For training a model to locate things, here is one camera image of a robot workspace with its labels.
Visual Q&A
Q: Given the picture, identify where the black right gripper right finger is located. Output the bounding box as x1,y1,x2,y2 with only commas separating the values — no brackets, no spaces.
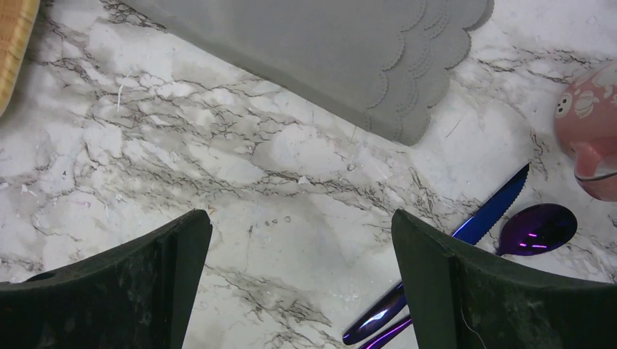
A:
391,209,616,348

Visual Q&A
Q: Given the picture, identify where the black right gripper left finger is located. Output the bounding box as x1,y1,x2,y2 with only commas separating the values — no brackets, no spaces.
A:
1,209,212,348

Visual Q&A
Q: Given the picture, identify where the grey scalloped cloth placemat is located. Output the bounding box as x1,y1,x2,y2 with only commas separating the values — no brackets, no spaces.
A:
129,0,493,145

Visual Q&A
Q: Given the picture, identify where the woven yellow wicker tray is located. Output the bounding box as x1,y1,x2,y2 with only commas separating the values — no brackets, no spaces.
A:
1,0,40,116

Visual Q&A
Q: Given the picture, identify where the purple iridescent knife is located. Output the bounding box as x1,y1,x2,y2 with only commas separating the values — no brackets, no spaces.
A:
343,164,530,348

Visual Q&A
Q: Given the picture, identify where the purple iridescent spoon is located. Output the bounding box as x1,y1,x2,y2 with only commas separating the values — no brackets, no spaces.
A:
345,204,578,348

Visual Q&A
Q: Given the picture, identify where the pink patterned cup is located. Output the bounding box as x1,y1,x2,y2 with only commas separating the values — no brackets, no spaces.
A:
554,61,616,202

